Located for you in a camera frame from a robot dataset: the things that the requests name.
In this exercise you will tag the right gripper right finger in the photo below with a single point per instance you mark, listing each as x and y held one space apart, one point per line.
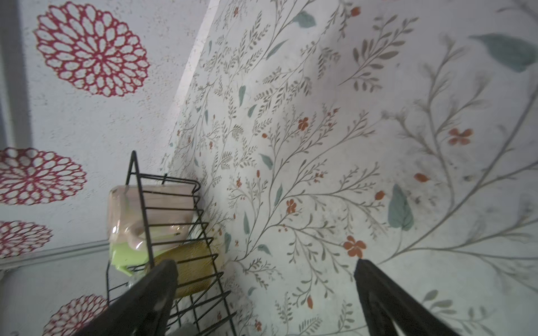
388 308

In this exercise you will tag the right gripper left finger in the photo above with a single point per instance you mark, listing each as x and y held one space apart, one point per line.
143 310

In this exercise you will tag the green ceramic mug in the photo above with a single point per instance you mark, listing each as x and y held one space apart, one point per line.
127 260

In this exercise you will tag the amber glass cup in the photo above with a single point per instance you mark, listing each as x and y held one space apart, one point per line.
194 261

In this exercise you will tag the black wire dish rack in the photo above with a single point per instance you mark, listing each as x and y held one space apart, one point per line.
209 310

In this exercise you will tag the pink iridescent mug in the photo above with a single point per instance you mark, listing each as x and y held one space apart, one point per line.
158 217

